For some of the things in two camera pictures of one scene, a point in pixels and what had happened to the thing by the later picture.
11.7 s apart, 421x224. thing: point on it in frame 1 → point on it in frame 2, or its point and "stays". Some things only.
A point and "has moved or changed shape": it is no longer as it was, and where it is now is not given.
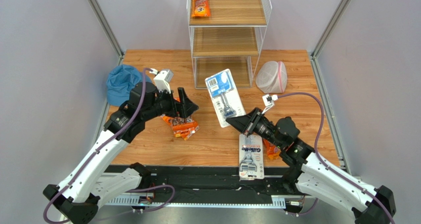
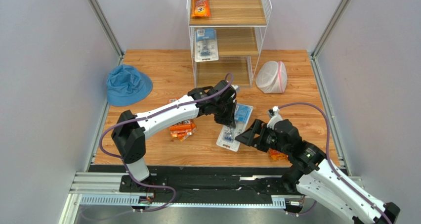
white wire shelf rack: [228, 26] stays
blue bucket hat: [121, 80] stays
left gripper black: [184, 109] → [229, 121]
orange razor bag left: [273, 152] stays
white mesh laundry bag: [272, 77] stays
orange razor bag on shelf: [200, 4] stays
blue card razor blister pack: [224, 96] has moved or changed shape
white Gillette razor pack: [251, 157] → [227, 137]
